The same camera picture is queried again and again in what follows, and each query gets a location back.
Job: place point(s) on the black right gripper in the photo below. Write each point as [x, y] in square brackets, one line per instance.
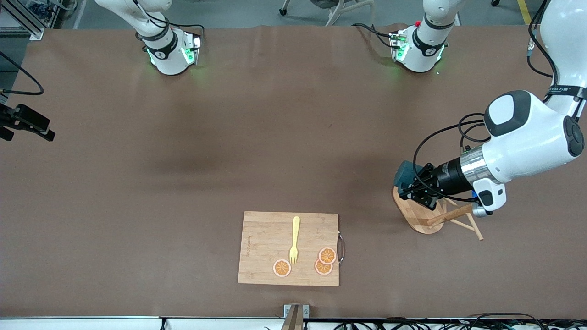
[26, 120]

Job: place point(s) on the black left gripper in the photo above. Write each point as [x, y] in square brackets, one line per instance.
[447, 178]

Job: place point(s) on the dark teal ribbed cup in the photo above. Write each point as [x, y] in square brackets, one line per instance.
[406, 173]

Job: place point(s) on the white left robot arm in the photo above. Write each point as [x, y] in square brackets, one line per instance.
[527, 142]

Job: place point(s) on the wooden cup rack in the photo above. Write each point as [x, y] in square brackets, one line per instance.
[417, 219]

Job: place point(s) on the orange slice toy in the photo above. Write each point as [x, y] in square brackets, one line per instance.
[322, 269]
[282, 268]
[327, 255]

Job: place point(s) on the yellow plastic fork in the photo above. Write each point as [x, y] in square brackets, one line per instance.
[296, 229]

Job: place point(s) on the brown table mat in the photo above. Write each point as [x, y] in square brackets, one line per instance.
[275, 137]

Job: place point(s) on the bamboo cutting board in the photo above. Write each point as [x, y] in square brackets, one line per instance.
[266, 247]

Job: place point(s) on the grey office chair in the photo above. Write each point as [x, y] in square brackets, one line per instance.
[339, 9]

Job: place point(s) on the aluminium frame profile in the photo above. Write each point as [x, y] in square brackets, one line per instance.
[27, 25]

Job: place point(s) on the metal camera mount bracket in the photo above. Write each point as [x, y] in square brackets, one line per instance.
[293, 316]

